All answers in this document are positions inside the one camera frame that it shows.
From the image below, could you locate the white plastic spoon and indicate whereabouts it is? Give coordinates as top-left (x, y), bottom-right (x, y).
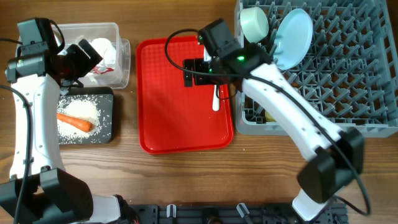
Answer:
top-left (212, 85), bottom-right (220, 111)

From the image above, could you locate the pile of white rice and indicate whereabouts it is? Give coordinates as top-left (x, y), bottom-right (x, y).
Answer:
top-left (57, 95), bottom-right (113, 144)

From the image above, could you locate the orange carrot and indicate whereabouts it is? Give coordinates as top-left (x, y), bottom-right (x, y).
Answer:
top-left (57, 113), bottom-right (93, 133)

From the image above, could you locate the mint green bowl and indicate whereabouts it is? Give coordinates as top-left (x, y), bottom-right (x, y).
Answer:
top-left (240, 7), bottom-right (269, 43)

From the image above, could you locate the yellow plastic cup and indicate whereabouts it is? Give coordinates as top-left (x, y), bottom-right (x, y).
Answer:
top-left (265, 111), bottom-right (275, 122)

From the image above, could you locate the light blue plate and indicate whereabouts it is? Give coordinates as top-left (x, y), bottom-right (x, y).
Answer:
top-left (274, 9), bottom-right (313, 70)

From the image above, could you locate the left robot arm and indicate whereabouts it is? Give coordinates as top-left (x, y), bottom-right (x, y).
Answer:
top-left (1, 17), bottom-right (141, 223)

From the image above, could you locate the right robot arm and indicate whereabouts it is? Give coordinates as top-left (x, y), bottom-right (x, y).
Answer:
top-left (192, 19), bottom-right (371, 222)

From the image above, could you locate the clear plastic waste bin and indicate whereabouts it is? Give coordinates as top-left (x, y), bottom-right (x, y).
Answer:
top-left (52, 22), bottom-right (131, 89)

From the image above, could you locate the black food waste tray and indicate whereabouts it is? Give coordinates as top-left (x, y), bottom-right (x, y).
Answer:
top-left (57, 86), bottom-right (115, 146)

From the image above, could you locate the grey dishwasher rack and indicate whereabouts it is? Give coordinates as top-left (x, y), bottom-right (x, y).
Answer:
top-left (234, 0), bottom-right (397, 138)

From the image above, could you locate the red snack wrapper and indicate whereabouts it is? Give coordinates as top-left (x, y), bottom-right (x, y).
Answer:
top-left (91, 66), bottom-right (114, 75)

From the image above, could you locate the large crumpled white tissue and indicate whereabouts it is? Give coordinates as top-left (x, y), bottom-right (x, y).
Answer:
top-left (90, 38), bottom-right (116, 67)

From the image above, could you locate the red serving tray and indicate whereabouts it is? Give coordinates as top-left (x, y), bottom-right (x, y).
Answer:
top-left (136, 35), bottom-right (234, 154)

